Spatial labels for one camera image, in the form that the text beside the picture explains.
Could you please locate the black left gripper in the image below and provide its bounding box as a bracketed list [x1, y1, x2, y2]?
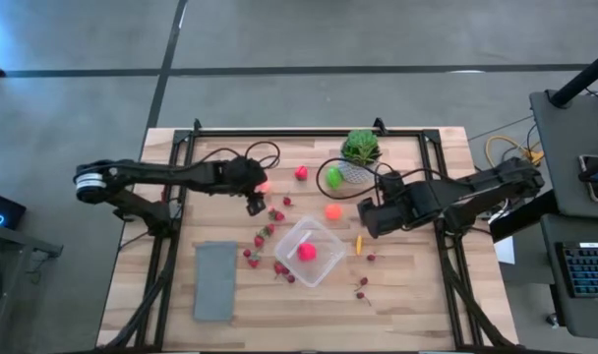
[218, 155, 269, 217]

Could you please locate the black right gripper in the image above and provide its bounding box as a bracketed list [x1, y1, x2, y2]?
[356, 182, 421, 241]

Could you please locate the green toy fruit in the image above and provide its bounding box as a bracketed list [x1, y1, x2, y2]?
[326, 166, 344, 191]

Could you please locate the clear plastic tupperware container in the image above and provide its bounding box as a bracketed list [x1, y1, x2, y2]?
[272, 214, 348, 289]

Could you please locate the red toy apple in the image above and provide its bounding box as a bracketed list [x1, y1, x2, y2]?
[296, 242, 318, 263]

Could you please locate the potted green succulent plant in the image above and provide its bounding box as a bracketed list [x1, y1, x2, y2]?
[336, 128, 383, 186]

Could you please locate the grey folded cloth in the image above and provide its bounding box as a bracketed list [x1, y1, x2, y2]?
[192, 240, 239, 324]

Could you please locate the white paper sheet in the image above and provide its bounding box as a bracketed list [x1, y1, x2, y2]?
[493, 235, 517, 266]

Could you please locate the black desk beam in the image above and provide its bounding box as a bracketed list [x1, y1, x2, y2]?
[489, 189, 559, 244]

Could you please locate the grey desk with pole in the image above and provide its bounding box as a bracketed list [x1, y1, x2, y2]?
[528, 88, 598, 220]

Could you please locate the grey desk with keyboard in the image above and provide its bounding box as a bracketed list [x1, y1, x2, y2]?
[539, 213, 598, 341]

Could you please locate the backlit black keyboard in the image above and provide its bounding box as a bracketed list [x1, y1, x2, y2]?
[554, 240, 598, 300]

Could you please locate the smartphone with white case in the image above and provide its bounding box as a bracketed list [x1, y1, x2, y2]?
[577, 153, 598, 204]

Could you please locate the black round pole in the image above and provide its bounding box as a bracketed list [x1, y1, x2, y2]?
[548, 45, 598, 109]

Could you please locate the grey metal stand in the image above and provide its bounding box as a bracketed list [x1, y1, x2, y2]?
[0, 220, 64, 354]

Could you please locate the black device with blue light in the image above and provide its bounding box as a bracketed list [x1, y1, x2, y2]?
[0, 189, 28, 231]

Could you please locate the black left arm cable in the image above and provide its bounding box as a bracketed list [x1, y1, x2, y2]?
[195, 141, 281, 171]

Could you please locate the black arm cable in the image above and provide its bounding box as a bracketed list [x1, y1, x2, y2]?
[195, 141, 281, 171]
[316, 156, 457, 202]

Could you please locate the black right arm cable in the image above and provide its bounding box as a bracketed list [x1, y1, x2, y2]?
[316, 156, 457, 202]

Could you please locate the yellow floor cable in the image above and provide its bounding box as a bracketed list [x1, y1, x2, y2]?
[484, 135, 545, 168]

